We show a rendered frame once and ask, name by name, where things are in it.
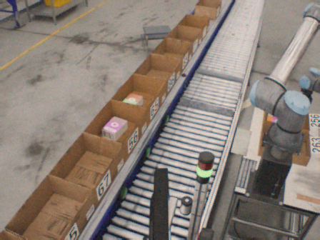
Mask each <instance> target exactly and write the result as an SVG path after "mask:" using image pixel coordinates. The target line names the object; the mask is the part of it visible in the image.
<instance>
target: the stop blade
mask: <svg viewBox="0 0 320 240"><path fill-rule="evenodd" d="M180 105H182V106H188V107H191V108H194V109H201V110H204V111H210V112H212V113H215V114H222V115H224V116H231V115H232V111H233V109H228V108H225V107H220V106H216V105H213V104H206V103H204V102H201V101H194V100H191V99H184V98H181V101H180Z"/></svg>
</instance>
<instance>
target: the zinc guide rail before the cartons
mask: <svg viewBox="0 0 320 240"><path fill-rule="evenodd" d="M231 1H232V0H228V2H227V3H226V5H225V7H224V9H222V11H221V13H220V14H219V16H218V18H217V19H216V21H215V22H214V24H213V26H212V27H211V29H210V30H209V32H208V34H207V35H206V37H205V38H204V40H203V41H202V43H201V45H200V46H199V48H198V49H197V50H196V52H195V54H194V55H193V58H191V61H190V62H189V63H188V65H187V66H186V68H185V69H184V72H182V73H183V74H186V76H187V74H189V72H190V70H191V68H192V66H193V65H194V64H195V61H196V60H197V58H198V57H199V54H200V53H201V51H203V48H204V47H205V45H206V43H207V41H208V40H209V38H210V36H211V35H212V33H213V32H214V30H215V28H216V26H217V25H218V24H219V22H220V20H221V18H222V17H223V15H224V13H225V12H226V10H227V8H228V7H229V4H230V3H231ZM186 76H185V77H182V76H180V78H179V79H178V81H177V82H176V84H175V85H174V87H173V89H172V90H171V92H170V93H169V95H168V96H167V98H166V100H165V101H164V103H163V104H162V106H161V108H160V109H159V111H158V112H157V114H156V116H155V117H154V119H153V121H151V123H150V125H149V127H148V128H147V130H146V131H145V133H144V135H143V136H142V138H141V140H140V142H139V143H138V144H137V146H136V147H135V149H134V150H133V153H132V154H131V156H130V157H129V159H128V160H127V162H126V163H125V165H124V167H123V169H122V170H121V172H120V173H119V175H118V176H117V178H116V179H115V182H114V183H113V184H112V186H111V188H110V190H109V191H108V193H107V194H106V196H105V197H104V199H103V201H102V202H101V204H100V205H99V207H98V209H97V210H96V211H95V214H94V215H93V216H92V218H91V221H89V223H88V225H87V226H86V228H85V230H84V231H83V233H82V235H81V236H80V238H79V240H89V239H90V238H91V235H92V234H93V233H94V231H95V229H96V227H97V226H98V225H99V222H100V221H101V219H102V218H103V215H104V214H105V213H106V210H107V209H108V207H109V205H110V204H111V202H112V201H113V199H114V197H115V196H116V194H117V192H118V190H119V189H120V187H121V185H122V184H123V182H124V181H125V179H126V177H127V175H128V174H129V172H130V171H131V168H132V167H133V166H134V164H135V162H136V160H137V159H138V157H139V156H140V153H141V152H142V150H143V149H144V147H145V145H146V144H147V142H148V140H149V138H150V137H151V135H152V133H153V132H154V130H155V128H156V126H157V125H158V124H159V122H160V121H161V118H162V116H163V115H164V114H165V112H166V110H167V109H168V107H169V105H170V103H171V102H172V100H173V99H174V97H175V96H176V93H177V92H178V90H179V88H180V86H181V85H182V83H183V82H184V80H185V78H186Z"/></svg>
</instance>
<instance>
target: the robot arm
mask: <svg viewBox="0 0 320 240"><path fill-rule="evenodd" d="M302 18H303V20H302V23H301V24H300V26H299V28H298V29H297V31H296V33H295V34H294V36H293V37H292V39H291V41H290V42H289V45H288V46H287V47H286V49H285V51H284V53H283V54H282V55H281V58H280V59H279V61H278V62H277V64H276V66H275V67H274V69H273V71H272V73H271V74H270V76H265V77H264V80H263V81H262V80H258V81H256V83H254V85H253V86H252V89H251V93H250V95H249V101H250V102H251V104H253V105H254V106H255V107H256V108H259V109H261V110H263V111H265V112H267V113H268V114H271V115H272V116H275V117H276V118H277V121H276V123H275V124H274V126H273V127H272V128H271V129H270V133H269V136H270V138H271V140H272V141H273V142H274V143H276V144H277V145H279V146H282V147H285V148H295V147H297V146H299V144H300V143H301V130H302V129H303V125H304V122H305V121H306V118H307V114H308V113H309V107H310V104H311V102H312V101H311V100H313V99H312V97H311V94H312V93H313V91H315V92H317V93H318V94H320V80H319V76H320V70H319V69H317V68H314V67H311V68H310V69H309V72H308V73H307V74H305V75H304V76H303V77H301V78H300V80H299V85H300V87H301V88H302V89H301V91H302V92H303V93H300V92H297V91H287V89H286V85H287V83H288V82H289V79H290V78H291V76H292V74H293V73H294V71H295V70H296V68H297V66H298V65H299V62H300V61H301V59H302V57H303V56H304V54H305V53H306V50H307V49H308V47H309V46H310V44H311V42H312V41H313V39H314V37H315V36H316V34H317V32H318V30H319V29H320V4H318V3H310V4H308V5H307V6H306V8H305V9H304V12H303V16H302Z"/></svg>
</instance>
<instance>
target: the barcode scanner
mask: <svg viewBox="0 0 320 240"><path fill-rule="evenodd" d="M213 237H214V230H211V229H208V228H204V227H202V230H201V231H200V232H199V240H212V239H213Z"/></svg>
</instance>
